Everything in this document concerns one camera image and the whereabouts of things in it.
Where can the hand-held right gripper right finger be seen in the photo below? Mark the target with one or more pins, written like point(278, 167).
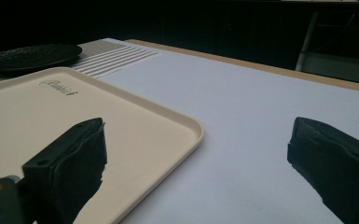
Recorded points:
point(338, 161)

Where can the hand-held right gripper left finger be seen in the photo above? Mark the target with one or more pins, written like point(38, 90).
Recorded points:
point(71, 161)

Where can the beige plastic tray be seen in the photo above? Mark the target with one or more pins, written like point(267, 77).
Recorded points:
point(43, 124)

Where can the metal stand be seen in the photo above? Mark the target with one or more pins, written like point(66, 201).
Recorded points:
point(332, 59)

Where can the grey striped placemat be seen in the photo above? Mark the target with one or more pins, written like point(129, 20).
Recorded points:
point(115, 59)

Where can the black textured plate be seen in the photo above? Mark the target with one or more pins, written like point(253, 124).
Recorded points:
point(31, 57)

